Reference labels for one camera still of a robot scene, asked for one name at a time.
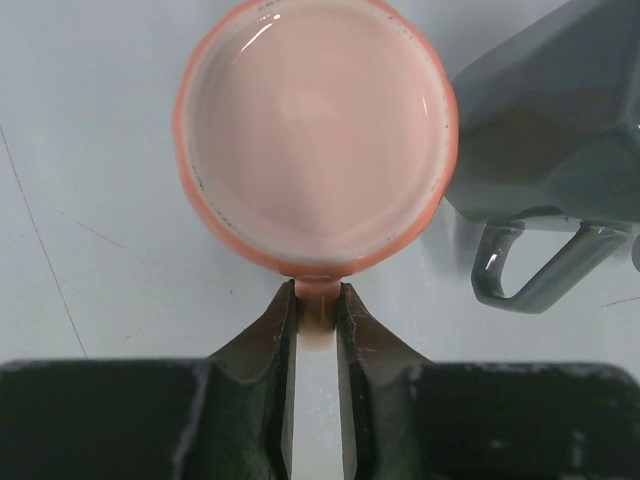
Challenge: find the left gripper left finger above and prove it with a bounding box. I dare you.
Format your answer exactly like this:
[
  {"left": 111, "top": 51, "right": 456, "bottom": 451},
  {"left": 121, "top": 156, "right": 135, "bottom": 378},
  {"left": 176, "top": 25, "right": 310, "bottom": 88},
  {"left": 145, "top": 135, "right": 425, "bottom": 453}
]
[{"left": 1, "top": 283, "right": 296, "bottom": 479}]

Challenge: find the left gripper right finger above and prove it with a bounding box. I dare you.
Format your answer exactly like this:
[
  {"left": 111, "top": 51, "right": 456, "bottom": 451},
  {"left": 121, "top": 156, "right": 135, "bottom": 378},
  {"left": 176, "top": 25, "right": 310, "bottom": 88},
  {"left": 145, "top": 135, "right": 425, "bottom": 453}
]
[{"left": 335, "top": 283, "right": 639, "bottom": 479}]

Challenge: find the pink mug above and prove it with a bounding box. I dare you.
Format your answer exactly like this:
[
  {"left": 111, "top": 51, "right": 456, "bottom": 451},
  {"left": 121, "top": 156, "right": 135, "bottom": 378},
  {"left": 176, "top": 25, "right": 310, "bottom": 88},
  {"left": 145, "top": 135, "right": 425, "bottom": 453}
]
[{"left": 172, "top": 1, "right": 459, "bottom": 346}]

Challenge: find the dark grey mug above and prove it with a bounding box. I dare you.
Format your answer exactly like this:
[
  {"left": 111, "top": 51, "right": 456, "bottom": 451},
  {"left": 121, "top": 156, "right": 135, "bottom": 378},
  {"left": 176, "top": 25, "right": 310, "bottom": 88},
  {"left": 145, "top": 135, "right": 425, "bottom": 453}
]
[{"left": 445, "top": 1, "right": 639, "bottom": 314}]

